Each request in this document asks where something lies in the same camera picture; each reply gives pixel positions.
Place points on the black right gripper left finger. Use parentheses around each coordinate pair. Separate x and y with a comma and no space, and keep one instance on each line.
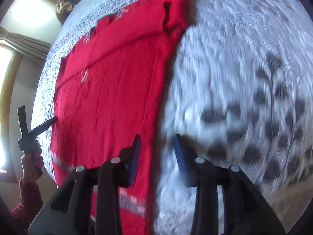
(69,209)

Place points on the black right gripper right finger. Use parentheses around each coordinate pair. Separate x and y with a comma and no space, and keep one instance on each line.
(226,199)

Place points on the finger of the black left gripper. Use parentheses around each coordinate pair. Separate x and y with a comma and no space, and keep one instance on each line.
(42,127)

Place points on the red knit sweater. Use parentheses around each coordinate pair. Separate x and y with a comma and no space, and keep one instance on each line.
(109,89)

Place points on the person's left hand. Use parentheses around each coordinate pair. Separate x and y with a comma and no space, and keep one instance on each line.
(32,164)

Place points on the grey curtain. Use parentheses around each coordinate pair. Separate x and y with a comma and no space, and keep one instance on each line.
(32,48)

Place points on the white quilted bedspread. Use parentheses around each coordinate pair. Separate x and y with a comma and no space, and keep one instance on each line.
(240,90)

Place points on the wooden window frame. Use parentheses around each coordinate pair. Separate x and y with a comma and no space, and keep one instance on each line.
(10,62)

